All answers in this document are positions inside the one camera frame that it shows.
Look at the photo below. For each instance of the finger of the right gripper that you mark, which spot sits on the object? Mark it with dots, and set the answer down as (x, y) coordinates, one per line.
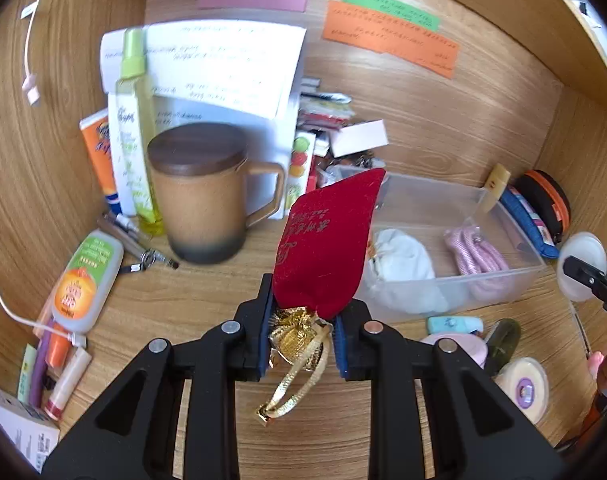
(582, 281)

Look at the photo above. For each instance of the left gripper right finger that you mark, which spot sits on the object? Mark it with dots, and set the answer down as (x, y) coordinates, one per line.
(475, 431)

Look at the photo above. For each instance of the white round lidded jar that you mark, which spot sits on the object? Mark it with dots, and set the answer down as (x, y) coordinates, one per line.
(585, 246)

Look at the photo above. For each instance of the white cloth pouch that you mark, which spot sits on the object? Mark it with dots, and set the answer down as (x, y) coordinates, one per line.
(399, 275)

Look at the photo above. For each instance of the dark green glass bottle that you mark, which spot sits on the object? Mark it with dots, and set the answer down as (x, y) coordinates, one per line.
(502, 341)

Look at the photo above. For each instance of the yellow cream tub purple label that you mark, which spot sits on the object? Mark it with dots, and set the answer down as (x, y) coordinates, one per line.
(525, 382)

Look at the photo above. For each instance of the red velvet gold pouch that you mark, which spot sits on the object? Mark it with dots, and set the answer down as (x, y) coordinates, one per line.
(319, 266)

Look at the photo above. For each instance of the black makeup brush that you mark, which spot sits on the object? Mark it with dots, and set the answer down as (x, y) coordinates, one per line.
(581, 330)

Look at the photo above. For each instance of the light blue small case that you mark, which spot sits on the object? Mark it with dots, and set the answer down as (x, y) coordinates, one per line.
(454, 324)

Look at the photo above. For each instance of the blue patchwork fabric pouch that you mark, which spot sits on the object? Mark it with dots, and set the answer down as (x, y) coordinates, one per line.
(529, 222)

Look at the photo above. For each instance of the black orange zip case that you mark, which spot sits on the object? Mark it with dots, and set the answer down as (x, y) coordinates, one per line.
(546, 197)

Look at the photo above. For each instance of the pink round jar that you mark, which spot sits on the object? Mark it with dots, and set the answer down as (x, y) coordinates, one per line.
(473, 345)

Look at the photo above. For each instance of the clear plastic storage bin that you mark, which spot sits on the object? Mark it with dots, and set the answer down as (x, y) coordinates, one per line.
(479, 259)

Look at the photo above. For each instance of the white orange lotion bottle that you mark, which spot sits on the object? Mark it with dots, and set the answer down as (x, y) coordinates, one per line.
(81, 291)

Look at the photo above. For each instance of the lip balm stick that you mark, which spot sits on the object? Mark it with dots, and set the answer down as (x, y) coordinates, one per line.
(67, 383)

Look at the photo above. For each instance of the yellow lotion tube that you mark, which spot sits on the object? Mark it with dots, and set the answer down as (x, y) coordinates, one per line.
(494, 187)

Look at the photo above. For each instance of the brown lidded ceramic mug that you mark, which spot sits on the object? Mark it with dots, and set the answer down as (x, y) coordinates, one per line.
(199, 174)

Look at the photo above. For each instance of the white cardboard box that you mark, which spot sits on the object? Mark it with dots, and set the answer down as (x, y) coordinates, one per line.
(358, 138)

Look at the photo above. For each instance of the fruit candy box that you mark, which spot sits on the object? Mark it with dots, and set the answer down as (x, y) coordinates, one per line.
(301, 158)

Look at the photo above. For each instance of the stack of books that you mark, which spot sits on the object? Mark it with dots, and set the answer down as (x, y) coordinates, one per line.
(320, 110)

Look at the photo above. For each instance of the orange cream tube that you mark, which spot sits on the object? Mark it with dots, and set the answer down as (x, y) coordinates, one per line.
(96, 135)

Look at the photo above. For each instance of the green spray bottle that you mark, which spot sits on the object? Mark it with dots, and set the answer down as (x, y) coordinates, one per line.
(137, 127)

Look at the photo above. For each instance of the orange sticky note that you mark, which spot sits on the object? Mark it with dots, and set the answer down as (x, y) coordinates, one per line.
(383, 33)

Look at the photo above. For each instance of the green sticky note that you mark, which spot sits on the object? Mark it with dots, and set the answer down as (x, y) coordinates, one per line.
(402, 10)

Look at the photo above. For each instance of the nail clipper keychain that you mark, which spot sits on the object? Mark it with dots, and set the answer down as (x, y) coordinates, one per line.
(148, 259)

